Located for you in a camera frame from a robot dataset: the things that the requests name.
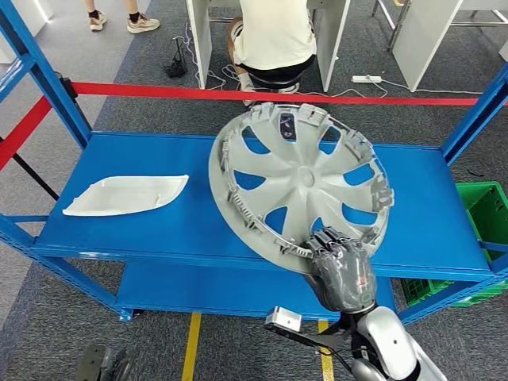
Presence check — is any black stool with chrome base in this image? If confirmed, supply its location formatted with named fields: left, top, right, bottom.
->
left=246, top=67, right=303, bottom=142

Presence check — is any white curved plastic trim part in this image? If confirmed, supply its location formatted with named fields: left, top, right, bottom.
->
left=62, top=175, right=190, bottom=217

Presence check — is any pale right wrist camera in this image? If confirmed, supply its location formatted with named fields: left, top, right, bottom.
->
left=264, top=307, right=303, bottom=335

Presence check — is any stanchion with chrome base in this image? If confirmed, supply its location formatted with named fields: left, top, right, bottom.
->
left=58, top=72, right=88, bottom=133

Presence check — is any tangled white cable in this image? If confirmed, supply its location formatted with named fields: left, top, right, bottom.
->
left=174, top=23, right=239, bottom=91

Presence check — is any long red barrier belt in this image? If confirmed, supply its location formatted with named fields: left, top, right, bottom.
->
left=71, top=81, right=508, bottom=108

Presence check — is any seated person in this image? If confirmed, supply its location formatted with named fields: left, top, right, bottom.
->
left=226, top=0, right=318, bottom=107

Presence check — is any short red barrier belt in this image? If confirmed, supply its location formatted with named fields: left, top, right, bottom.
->
left=0, top=96, right=54, bottom=171

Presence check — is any standing person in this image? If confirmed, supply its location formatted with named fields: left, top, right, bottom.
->
left=84, top=0, right=161, bottom=35

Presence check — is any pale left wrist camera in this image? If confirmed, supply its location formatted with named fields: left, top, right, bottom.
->
left=77, top=344, right=109, bottom=381

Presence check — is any white power strip cable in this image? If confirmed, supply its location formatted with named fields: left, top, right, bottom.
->
left=380, top=77, right=483, bottom=97

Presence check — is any blue metal shelf rack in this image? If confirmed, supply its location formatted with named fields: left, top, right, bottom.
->
left=0, top=0, right=508, bottom=325

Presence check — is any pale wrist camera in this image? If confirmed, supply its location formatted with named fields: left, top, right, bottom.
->
left=77, top=344, right=109, bottom=381
left=264, top=307, right=303, bottom=335

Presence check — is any black wire stand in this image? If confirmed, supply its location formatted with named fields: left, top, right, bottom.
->
left=163, top=37, right=188, bottom=79

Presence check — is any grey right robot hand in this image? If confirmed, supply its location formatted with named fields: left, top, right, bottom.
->
left=303, top=225, right=378, bottom=315

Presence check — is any stanchion with grey base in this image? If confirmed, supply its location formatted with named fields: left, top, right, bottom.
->
left=11, top=151, right=60, bottom=202

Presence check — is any green plastic crate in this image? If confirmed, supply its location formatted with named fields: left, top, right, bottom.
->
left=455, top=181, right=508, bottom=264
left=399, top=277, right=508, bottom=310

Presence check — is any grey plastic wheel hubcap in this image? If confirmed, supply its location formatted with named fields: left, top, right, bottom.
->
left=208, top=102, right=395, bottom=275

